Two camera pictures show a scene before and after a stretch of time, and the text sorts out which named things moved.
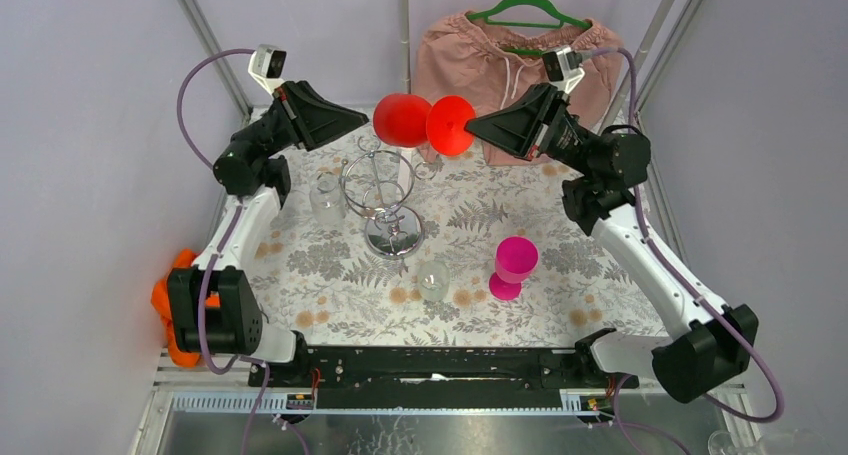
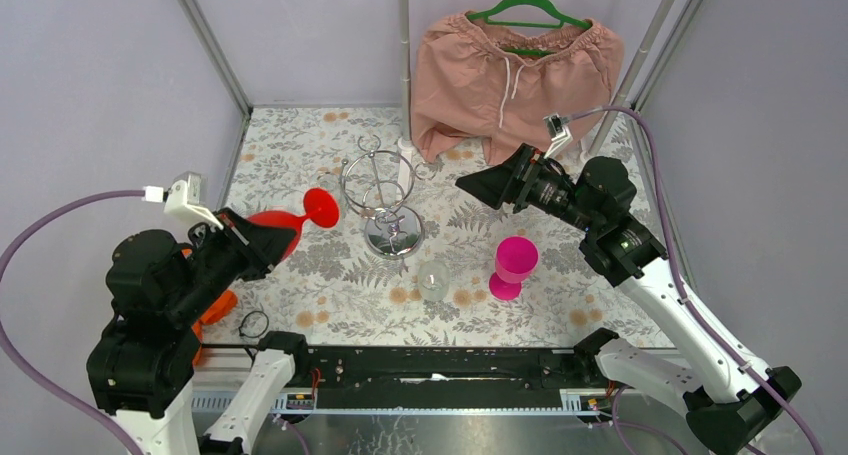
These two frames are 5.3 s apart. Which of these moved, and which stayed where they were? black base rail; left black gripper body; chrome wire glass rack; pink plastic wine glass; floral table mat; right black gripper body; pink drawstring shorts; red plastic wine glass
Moved: right black gripper body; red plastic wine glass; left black gripper body
Stayed: black base rail; chrome wire glass rack; pink drawstring shorts; floral table mat; pink plastic wine glass
